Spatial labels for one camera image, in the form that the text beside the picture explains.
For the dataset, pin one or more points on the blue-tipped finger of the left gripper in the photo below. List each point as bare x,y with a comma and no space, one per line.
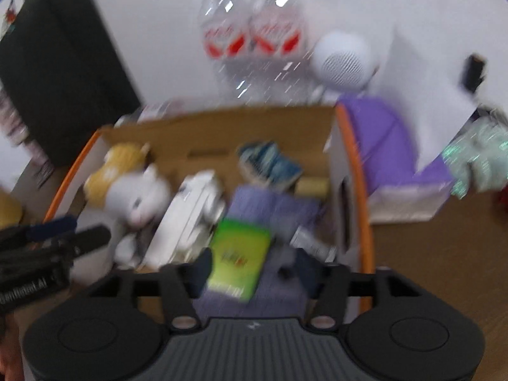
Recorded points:
50,229

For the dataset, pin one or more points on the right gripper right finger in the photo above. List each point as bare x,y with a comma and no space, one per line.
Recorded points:
330,286

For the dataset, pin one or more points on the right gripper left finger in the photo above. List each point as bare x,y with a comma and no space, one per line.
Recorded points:
176,286

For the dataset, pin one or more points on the green snack packet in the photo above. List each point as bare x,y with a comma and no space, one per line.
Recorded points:
239,254

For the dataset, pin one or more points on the clear plastic wrapper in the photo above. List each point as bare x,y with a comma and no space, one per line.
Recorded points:
305,240

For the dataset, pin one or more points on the yellow thermos jug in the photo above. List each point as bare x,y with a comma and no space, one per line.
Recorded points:
11,210

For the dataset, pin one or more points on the purple cloth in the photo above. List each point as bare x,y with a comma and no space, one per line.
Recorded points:
277,292

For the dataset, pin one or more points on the white folded device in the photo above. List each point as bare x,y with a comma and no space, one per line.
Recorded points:
186,226

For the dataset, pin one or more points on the white plush hamster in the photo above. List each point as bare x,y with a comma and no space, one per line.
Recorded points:
139,200

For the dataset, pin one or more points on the yellow sponge block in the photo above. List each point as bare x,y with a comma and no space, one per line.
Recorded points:
316,187

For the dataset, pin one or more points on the yellow plush hamster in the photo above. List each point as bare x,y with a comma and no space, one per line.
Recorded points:
121,158

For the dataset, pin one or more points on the starry night tissue pack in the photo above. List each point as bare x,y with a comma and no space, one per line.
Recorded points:
262,164

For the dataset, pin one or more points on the black paper bag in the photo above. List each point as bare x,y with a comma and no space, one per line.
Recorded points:
63,75

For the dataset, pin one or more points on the purple tissue pack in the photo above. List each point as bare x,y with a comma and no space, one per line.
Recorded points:
401,131

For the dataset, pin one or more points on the iridescent plastic wrap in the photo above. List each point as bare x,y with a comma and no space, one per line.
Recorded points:
477,159

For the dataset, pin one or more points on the white round speaker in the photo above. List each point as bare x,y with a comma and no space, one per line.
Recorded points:
344,62

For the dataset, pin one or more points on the right water bottle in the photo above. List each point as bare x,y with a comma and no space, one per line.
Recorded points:
279,51

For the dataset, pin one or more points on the water bottle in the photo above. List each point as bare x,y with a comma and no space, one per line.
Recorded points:
226,41
279,51

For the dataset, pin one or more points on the black cylinder object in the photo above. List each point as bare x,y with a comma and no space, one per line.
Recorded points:
473,73

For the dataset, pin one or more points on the left water bottle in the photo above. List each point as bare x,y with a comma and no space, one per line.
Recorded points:
226,41

